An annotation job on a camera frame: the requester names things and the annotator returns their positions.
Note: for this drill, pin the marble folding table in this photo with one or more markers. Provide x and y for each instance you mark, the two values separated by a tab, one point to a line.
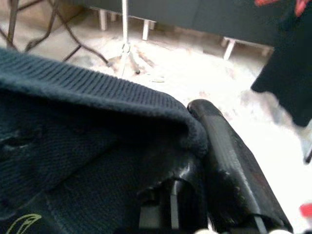
12	19

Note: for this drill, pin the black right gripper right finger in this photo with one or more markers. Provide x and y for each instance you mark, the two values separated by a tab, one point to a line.
226	151

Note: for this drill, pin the red plastic hanger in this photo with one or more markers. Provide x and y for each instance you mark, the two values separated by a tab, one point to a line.
301	7

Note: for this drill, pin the black TV cabinet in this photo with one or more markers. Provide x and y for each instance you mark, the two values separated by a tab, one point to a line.
219	14

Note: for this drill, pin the silver clothes rack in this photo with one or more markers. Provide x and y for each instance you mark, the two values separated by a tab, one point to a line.
124	24

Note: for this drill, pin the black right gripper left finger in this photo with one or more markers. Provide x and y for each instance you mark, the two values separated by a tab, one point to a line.
192	175

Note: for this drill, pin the black shirt with green logo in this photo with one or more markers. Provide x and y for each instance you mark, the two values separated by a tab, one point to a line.
292	73
73	146

